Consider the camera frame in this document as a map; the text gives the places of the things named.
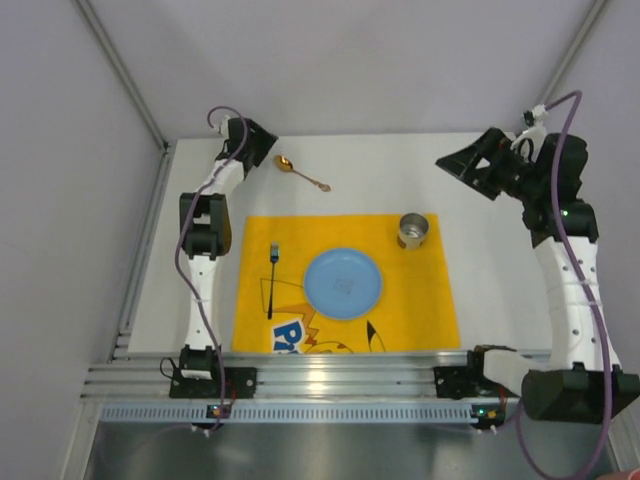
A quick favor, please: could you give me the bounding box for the gold spoon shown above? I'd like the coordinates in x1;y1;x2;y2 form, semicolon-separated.
273;155;331;193

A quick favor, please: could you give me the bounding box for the metal cup with paper sleeve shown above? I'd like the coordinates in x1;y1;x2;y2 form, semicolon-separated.
397;212;430;250

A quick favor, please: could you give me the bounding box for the blue metal fork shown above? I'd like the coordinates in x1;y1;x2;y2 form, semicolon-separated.
267;243;280;320

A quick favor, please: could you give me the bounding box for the yellow Pikachu placemat cloth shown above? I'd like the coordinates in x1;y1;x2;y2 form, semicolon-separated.
232;214;460;354

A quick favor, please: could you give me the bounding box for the blue plastic plate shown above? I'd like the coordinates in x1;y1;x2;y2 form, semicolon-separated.
303;248;383;321

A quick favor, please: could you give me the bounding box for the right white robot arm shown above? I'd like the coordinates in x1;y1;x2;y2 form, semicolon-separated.
436;128;639;424

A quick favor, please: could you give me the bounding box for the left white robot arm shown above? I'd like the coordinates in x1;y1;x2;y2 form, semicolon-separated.
174;115;278;382

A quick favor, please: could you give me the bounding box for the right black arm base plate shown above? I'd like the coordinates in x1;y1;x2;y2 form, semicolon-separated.
433;366;499;400

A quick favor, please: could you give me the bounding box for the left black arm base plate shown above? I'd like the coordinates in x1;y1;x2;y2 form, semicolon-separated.
169;367;258;399

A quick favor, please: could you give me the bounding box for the perforated grey cable tray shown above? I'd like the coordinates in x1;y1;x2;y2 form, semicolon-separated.
99;402;506;424

